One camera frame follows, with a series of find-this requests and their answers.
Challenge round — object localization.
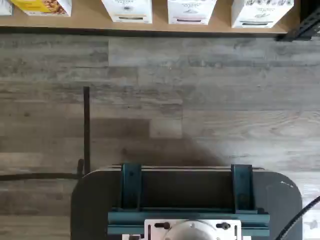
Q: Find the teal metal cross rail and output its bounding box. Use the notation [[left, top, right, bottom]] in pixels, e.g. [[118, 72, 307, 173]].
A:
[[107, 206, 271, 240]]

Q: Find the white box partly seen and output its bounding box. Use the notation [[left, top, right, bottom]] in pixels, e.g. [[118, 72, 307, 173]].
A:
[[0, 0, 13, 16]]

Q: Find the black floor cable strip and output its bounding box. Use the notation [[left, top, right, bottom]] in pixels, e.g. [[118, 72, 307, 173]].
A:
[[0, 85, 91, 182]]

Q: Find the teal metal bracket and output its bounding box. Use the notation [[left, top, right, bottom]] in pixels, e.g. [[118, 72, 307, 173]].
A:
[[120, 163, 143, 211], [230, 163, 254, 214]]

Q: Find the black power cable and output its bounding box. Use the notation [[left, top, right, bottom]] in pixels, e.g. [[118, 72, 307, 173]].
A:
[[270, 195, 320, 240]]

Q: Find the yellow snack box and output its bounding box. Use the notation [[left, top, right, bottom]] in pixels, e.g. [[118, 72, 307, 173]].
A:
[[10, 0, 73, 18]]

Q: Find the dark grey base cart plate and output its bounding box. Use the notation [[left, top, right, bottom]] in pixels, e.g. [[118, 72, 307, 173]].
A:
[[70, 166, 304, 240]]

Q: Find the brown wooden shelf board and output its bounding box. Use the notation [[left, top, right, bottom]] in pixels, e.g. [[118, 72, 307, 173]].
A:
[[0, 0, 302, 38]]

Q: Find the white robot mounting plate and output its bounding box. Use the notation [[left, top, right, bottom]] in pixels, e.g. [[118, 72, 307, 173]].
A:
[[121, 219, 242, 240]]

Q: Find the white box pink strip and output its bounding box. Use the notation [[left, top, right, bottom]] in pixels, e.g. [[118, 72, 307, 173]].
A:
[[167, 0, 218, 26]]

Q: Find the white box green strip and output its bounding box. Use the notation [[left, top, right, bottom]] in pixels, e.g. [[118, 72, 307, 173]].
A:
[[230, 0, 295, 29]]

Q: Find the white box tan strip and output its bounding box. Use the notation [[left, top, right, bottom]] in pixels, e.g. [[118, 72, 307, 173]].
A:
[[100, 0, 153, 25]]

